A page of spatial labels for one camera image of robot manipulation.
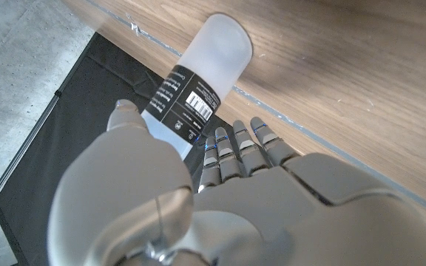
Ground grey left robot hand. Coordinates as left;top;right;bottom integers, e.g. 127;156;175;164
47;98;426;266

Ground frosted oil cruet black label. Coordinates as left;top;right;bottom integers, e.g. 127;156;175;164
141;13;254;160

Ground black backdrop stand pole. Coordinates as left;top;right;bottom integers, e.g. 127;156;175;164
0;89;63;212

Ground black backdrop curtain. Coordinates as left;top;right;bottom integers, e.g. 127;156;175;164
0;32;302;266

